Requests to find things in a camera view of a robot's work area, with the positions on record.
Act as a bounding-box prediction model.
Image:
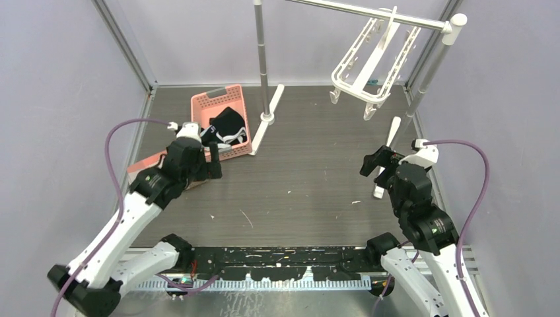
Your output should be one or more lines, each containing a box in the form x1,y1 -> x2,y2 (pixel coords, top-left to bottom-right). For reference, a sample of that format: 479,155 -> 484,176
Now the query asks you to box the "silver clothes rack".
247,0 -> 468,200

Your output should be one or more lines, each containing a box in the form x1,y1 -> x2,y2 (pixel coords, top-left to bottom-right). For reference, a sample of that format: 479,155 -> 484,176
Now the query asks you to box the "pink plastic basket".
190,85 -> 252,161

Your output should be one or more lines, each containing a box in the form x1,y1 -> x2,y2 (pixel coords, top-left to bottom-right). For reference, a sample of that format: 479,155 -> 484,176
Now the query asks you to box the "aluminium frame post right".
405,0 -> 463,92

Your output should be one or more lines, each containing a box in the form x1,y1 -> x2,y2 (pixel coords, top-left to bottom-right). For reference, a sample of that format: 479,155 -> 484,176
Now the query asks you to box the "aluminium frame post left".
92,0 -> 156,92

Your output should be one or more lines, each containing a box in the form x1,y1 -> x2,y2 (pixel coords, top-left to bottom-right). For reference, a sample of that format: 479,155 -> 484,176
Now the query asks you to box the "aluminium frame post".
92,0 -> 156,92
405,0 -> 463,92

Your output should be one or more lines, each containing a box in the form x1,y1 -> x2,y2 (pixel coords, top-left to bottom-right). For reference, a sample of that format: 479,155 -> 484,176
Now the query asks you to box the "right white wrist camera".
399,139 -> 439,170

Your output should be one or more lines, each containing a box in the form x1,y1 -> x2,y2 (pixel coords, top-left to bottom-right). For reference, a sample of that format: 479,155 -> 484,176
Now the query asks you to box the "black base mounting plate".
163,246 -> 384,281

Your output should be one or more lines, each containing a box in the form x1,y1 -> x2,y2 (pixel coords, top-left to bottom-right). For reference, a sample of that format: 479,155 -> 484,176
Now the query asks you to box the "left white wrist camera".
176,122 -> 201,143

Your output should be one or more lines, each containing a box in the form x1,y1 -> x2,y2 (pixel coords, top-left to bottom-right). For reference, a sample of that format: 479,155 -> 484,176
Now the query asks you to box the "black boxer briefs white trim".
200,107 -> 248,148

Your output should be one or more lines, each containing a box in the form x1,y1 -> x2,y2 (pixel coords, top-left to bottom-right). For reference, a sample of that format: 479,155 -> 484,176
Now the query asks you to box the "pink checked cloth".
127,151 -> 209,196

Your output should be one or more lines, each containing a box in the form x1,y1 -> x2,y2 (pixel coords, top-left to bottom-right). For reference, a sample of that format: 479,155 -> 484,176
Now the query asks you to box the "white clip hanger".
330,6 -> 421,121

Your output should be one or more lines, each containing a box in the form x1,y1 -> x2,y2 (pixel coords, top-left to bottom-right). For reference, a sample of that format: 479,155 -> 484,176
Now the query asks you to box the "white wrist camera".
176,122 -> 201,143
399,139 -> 439,170

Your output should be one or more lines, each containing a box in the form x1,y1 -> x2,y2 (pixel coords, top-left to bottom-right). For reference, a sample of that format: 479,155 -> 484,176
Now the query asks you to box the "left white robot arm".
48,137 -> 222,316

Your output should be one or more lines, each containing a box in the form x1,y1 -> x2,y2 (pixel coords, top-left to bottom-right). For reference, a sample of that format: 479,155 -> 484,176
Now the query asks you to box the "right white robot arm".
359,139 -> 488,316

